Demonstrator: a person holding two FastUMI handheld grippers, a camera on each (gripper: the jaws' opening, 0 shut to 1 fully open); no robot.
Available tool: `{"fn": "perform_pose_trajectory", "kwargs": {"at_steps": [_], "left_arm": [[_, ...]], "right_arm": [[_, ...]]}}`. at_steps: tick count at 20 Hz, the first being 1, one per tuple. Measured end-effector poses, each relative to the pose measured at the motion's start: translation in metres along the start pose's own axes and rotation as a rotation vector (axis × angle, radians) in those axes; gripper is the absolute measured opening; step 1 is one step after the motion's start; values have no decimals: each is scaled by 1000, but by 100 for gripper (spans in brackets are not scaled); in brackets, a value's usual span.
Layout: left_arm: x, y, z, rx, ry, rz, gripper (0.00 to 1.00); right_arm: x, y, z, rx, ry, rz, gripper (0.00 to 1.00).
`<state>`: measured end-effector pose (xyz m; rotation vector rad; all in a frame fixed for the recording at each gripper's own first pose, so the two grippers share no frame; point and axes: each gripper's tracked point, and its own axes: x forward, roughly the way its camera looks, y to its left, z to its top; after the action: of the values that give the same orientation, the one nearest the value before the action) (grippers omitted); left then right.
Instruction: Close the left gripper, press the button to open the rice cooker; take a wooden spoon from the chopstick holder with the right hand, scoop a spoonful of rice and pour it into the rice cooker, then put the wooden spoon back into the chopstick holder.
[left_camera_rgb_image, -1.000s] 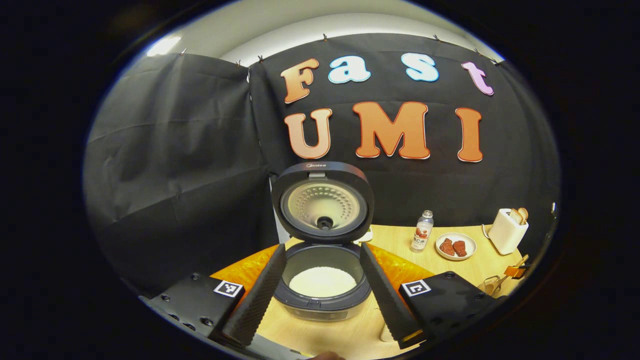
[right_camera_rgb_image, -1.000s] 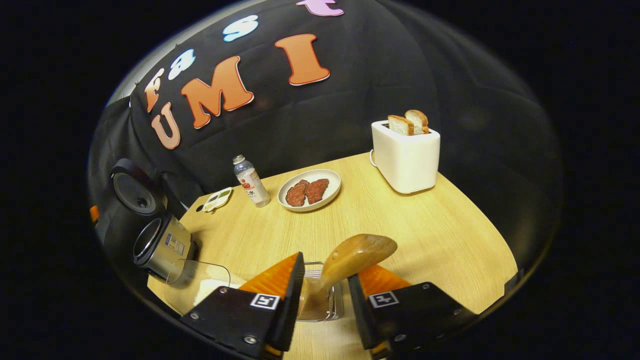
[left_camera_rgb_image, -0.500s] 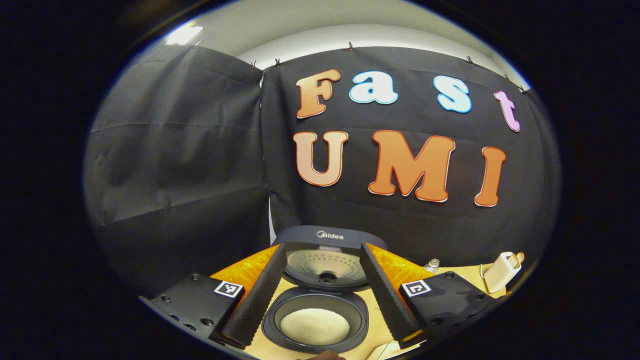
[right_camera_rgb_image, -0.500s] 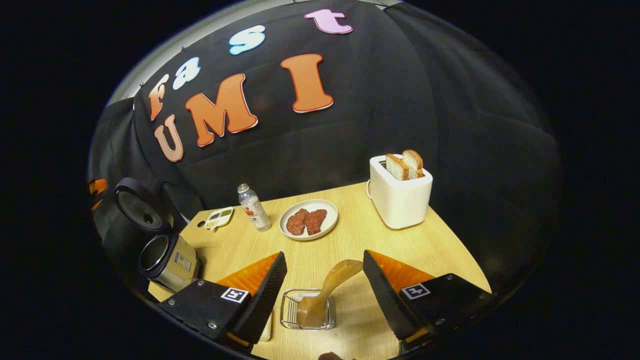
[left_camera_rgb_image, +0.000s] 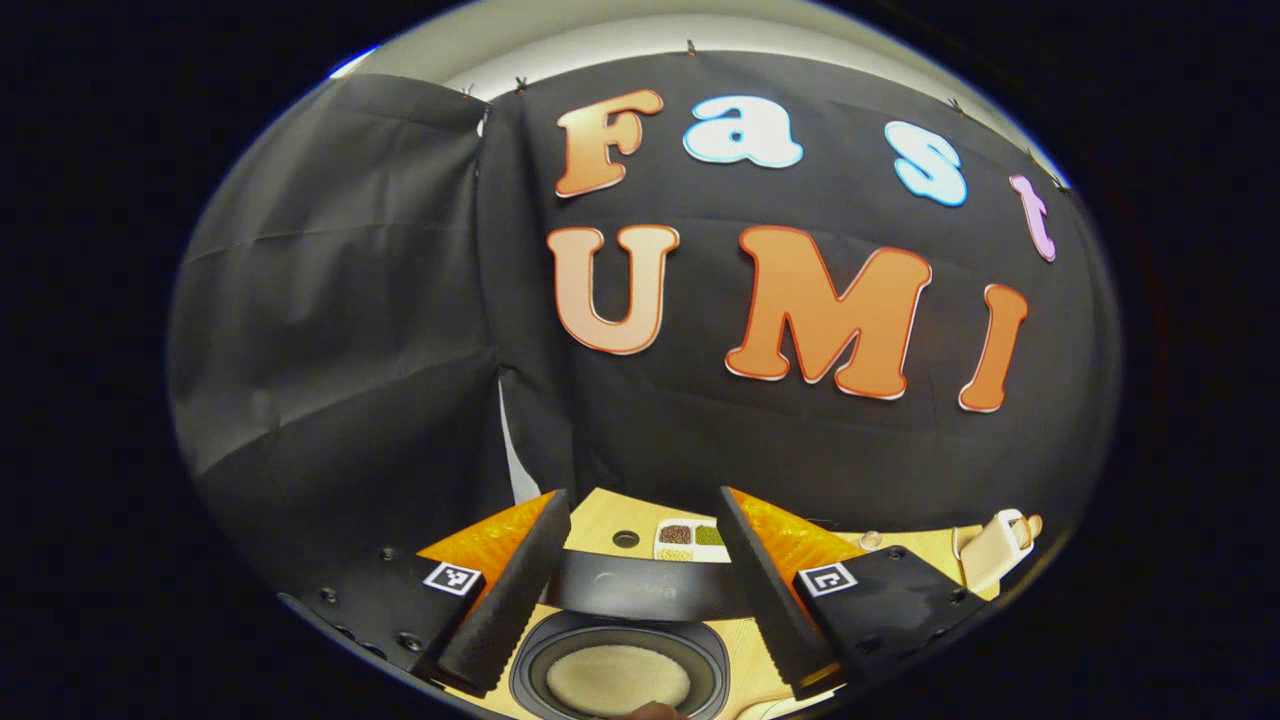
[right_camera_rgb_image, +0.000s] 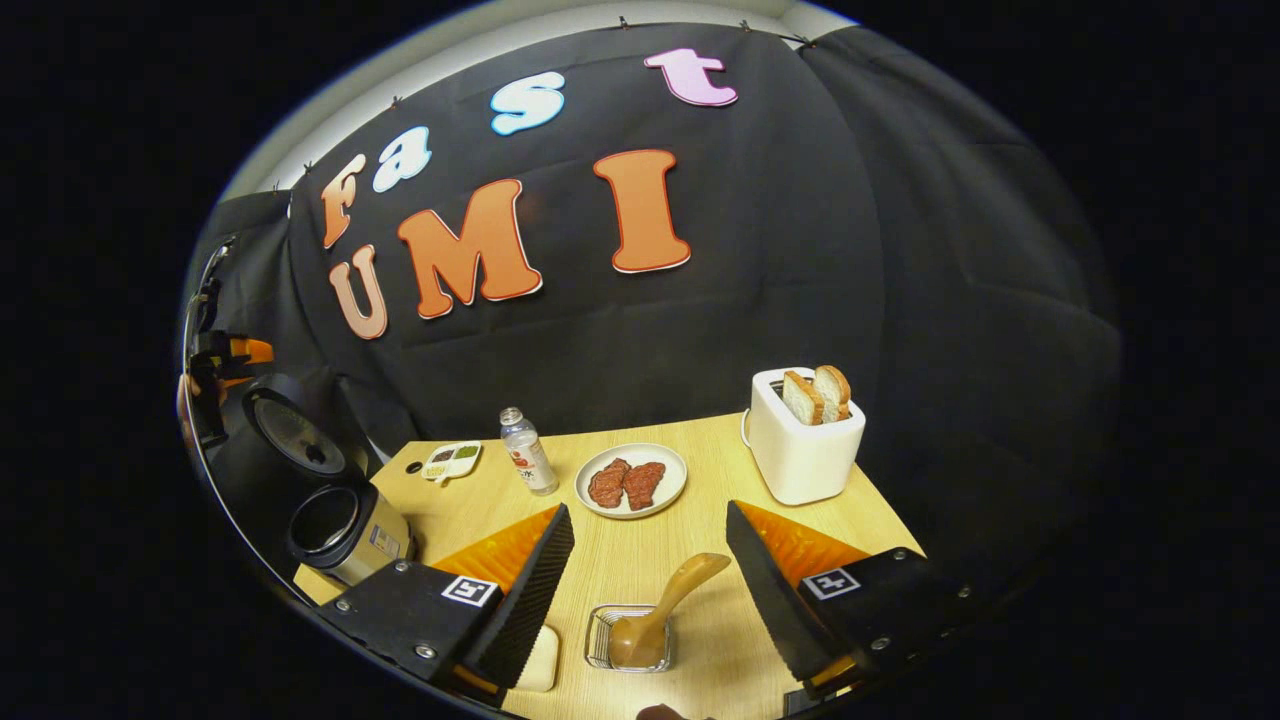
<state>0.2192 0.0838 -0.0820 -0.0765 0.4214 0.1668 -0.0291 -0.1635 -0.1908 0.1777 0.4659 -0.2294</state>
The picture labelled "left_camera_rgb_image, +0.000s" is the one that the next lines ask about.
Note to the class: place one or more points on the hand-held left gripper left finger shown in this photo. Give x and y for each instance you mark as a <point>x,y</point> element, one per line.
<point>515,600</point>

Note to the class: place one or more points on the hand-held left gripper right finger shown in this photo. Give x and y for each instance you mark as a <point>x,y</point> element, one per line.
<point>772,600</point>

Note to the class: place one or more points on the dark grey rice cooker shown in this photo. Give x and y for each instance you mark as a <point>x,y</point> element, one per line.
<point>640,590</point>

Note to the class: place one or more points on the white rice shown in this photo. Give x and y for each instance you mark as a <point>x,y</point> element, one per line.
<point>618,680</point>

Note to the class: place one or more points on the white divided grain dish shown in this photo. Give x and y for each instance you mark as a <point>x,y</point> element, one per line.
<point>690,553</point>

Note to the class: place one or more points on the clear bottle with red label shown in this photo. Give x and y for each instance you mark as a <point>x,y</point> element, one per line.
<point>870,540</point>

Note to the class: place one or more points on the white toaster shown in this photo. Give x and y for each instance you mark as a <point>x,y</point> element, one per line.
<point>990,555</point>

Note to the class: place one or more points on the toast slice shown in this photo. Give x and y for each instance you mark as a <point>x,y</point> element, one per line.
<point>1032,526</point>

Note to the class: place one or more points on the black backdrop cloth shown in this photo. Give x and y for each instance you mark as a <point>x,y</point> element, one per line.
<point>350,330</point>

